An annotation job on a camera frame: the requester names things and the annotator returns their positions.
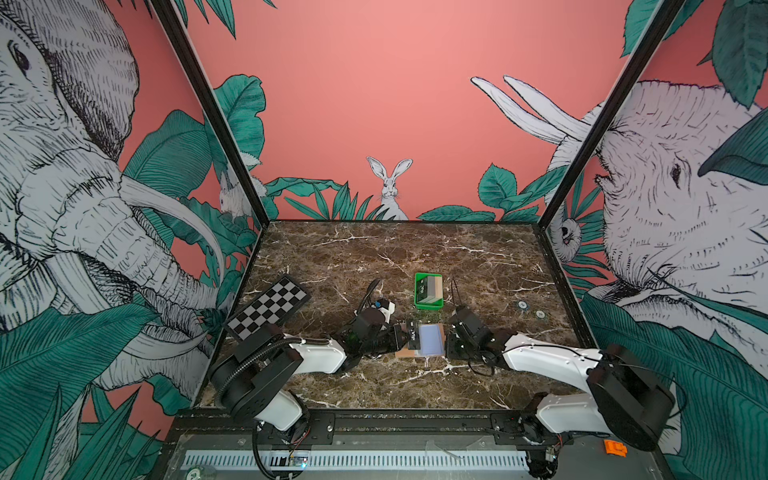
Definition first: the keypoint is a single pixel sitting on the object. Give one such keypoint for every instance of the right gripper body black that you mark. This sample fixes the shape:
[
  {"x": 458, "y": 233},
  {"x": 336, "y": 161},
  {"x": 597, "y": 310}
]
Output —
[{"x": 458, "y": 350}]

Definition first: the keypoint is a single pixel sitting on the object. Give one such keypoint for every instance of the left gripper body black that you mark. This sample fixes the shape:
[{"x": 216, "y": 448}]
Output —
[{"x": 386, "y": 342}]

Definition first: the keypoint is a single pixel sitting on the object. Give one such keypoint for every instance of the stack of credit cards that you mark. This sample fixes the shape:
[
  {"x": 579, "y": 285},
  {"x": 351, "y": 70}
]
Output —
[{"x": 431, "y": 289}]

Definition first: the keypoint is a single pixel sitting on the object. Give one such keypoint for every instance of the checkerboard calibration plate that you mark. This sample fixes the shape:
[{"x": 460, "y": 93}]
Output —
[{"x": 275, "y": 305}]

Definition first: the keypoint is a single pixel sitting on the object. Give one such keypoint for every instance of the green plastic tray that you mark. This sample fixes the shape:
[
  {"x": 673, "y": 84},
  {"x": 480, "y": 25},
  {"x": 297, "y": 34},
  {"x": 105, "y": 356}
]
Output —
[{"x": 435, "y": 306}]

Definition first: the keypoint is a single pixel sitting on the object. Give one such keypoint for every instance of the tan leather card holder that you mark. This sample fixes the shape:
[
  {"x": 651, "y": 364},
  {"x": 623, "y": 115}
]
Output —
[{"x": 432, "y": 343}]

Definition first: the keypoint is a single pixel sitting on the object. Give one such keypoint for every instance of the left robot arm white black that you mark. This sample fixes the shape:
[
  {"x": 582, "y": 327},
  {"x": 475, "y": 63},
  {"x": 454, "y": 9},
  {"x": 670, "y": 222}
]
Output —
[{"x": 250, "y": 383}]

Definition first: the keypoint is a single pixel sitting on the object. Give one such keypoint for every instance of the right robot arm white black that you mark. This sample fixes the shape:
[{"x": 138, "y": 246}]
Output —
[{"x": 617, "y": 395}]

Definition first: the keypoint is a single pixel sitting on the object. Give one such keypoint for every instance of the white slotted cable duct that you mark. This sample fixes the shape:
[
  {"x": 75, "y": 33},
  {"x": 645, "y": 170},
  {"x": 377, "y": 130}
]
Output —
[{"x": 351, "y": 460}]

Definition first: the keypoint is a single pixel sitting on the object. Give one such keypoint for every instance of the small green circuit board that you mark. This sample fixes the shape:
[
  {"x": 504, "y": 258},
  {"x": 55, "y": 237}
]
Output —
[{"x": 298, "y": 462}]

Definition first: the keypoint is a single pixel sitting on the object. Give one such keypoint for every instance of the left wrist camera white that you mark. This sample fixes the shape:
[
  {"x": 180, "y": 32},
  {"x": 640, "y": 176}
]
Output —
[{"x": 386, "y": 308}]

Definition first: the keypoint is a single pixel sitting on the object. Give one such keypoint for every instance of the black mounting rail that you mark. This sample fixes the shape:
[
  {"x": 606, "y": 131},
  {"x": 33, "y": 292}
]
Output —
[{"x": 322, "y": 426}]

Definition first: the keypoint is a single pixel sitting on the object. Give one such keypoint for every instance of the orange connector block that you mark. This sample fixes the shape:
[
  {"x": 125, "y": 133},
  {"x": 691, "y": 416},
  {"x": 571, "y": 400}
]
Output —
[{"x": 615, "y": 448}]

